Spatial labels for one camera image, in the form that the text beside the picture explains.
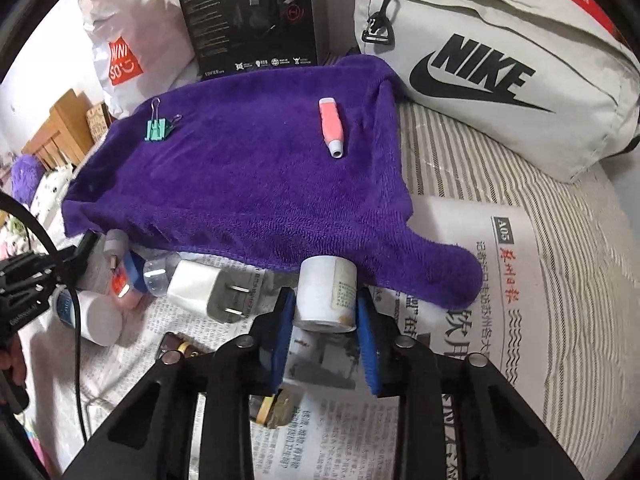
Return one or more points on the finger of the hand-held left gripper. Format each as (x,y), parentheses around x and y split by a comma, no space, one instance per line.
(134,270)

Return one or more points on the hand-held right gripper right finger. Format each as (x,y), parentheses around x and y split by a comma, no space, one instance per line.
(367,342)

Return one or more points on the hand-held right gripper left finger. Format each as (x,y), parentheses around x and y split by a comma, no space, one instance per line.
(283,340)

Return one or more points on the clear plastic cylinder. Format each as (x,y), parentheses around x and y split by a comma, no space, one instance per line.
(159,275)

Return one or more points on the small white USB adapter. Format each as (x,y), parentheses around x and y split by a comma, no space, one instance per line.
(115,245)

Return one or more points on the white charger plug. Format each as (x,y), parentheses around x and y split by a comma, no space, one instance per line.
(192,287)

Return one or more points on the white paper roll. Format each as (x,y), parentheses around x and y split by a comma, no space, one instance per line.
(320,290)

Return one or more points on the white bottle blue label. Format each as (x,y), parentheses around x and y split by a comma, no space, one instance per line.
(97,322)

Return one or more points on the person's left hand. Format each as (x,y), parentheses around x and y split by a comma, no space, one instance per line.
(12,362)

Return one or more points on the white floral pillow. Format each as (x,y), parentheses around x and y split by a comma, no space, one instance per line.
(52,192)

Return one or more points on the purple fluffy pillow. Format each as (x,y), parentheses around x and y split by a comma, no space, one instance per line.
(27,180)

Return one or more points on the newspaper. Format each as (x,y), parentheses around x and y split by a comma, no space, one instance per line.
(475,310)

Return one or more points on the green binder clip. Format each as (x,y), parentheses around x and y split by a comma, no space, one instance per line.
(159,130)

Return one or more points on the brown patterned box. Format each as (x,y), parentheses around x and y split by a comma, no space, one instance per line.
(97,122)

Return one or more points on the purple towel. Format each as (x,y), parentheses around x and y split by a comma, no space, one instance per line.
(260,180)

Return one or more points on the wooden headboard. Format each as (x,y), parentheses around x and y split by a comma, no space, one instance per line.
(65,125)

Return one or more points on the pink white tube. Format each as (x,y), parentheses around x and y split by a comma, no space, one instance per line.
(331,125)

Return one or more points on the white shopping bag red logo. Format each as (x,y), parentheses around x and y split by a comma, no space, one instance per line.
(140,45)

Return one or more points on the black headphone box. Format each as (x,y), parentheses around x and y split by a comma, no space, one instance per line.
(250,15)

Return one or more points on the beige bag black logo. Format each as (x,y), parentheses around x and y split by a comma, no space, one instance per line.
(500,85)

